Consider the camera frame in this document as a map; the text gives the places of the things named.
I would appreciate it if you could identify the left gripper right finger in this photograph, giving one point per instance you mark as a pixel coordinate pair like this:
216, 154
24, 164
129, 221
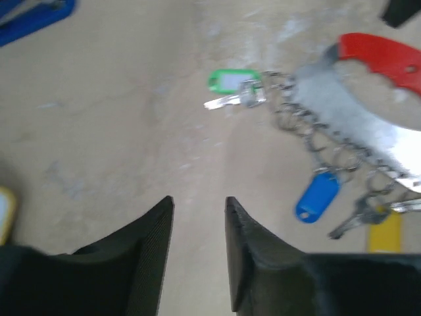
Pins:
268, 276

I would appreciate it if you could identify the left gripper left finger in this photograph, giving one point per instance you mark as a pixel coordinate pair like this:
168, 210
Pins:
120, 274

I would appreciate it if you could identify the key with blue tag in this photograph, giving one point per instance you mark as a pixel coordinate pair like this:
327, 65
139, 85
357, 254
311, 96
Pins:
319, 194

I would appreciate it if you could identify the key with yellow tag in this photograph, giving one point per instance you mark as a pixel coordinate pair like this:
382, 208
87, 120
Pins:
384, 223

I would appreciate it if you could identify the key with green tag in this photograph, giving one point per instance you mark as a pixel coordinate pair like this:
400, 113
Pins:
236, 87

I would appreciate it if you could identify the blue stapler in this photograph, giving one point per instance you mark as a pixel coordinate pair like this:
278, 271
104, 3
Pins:
34, 19

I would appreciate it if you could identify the black stapler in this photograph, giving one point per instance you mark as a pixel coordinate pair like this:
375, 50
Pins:
398, 12

